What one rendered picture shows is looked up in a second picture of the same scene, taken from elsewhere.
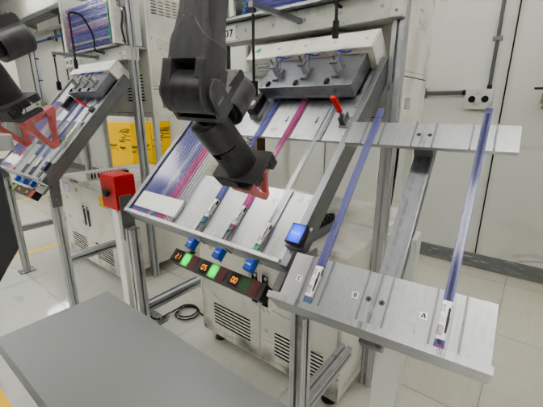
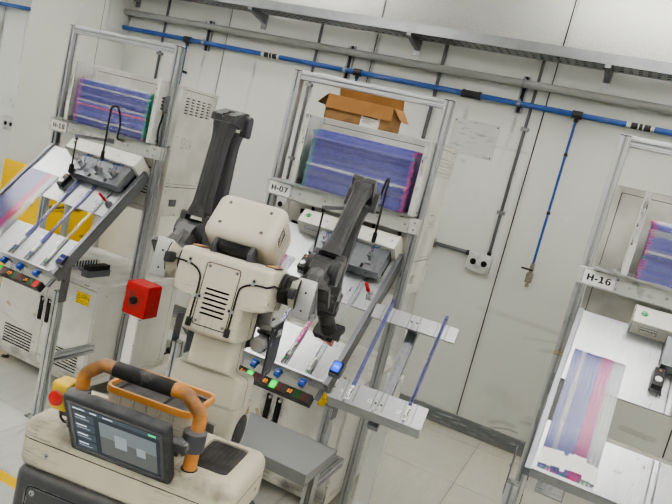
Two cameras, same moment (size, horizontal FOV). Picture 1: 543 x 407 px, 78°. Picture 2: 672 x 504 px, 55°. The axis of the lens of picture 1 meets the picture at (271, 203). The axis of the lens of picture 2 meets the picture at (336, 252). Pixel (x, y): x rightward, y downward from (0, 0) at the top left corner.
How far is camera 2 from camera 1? 1.76 m
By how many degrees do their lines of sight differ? 17
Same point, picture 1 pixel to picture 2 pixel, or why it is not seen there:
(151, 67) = (169, 165)
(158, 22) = (187, 121)
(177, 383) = (276, 434)
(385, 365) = (372, 453)
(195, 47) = (335, 290)
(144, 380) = (259, 431)
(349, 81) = (376, 271)
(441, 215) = (431, 370)
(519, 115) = (509, 286)
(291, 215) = (330, 354)
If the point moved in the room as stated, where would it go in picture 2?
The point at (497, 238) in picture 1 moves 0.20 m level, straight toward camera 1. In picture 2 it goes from (477, 401) to (472, 410)
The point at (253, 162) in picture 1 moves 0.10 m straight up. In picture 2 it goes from (335, 330) to (342, 303)
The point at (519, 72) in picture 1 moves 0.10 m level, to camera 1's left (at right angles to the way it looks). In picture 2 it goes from (513, 247) to (499, 244)
